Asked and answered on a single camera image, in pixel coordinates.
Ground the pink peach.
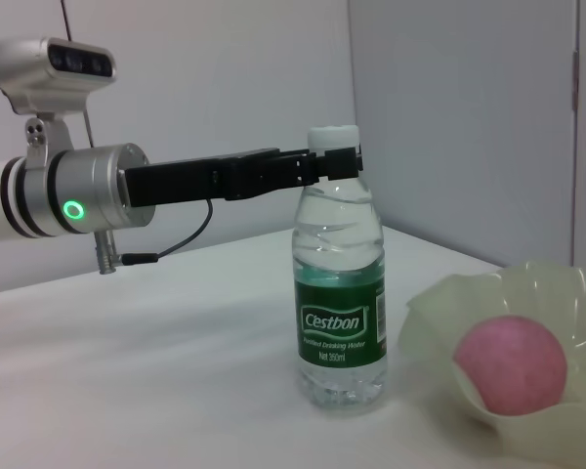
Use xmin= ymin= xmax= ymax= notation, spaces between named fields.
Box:
xmin=452 ymin=315 xmax=567 ymax=416

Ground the green wavy glass fruit plate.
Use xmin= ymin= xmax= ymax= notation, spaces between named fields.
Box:
xmin=398 ymin=260 xmax=586 ymax=458

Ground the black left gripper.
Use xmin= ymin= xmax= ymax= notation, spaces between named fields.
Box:
xmin=124 ymin=144 xmax=363 ymax=209

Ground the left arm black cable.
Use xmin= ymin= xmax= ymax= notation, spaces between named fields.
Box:
xmin=95 ymin=197 xmax=215 ymax=276

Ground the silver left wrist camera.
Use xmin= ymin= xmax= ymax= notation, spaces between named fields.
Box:
xmin=0 ymin=37 xmax=117 ymax=118

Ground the clear green-label water bottle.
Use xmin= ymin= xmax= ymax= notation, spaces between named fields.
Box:
xmin=291 ymin=125 xmax=390 ymax=410

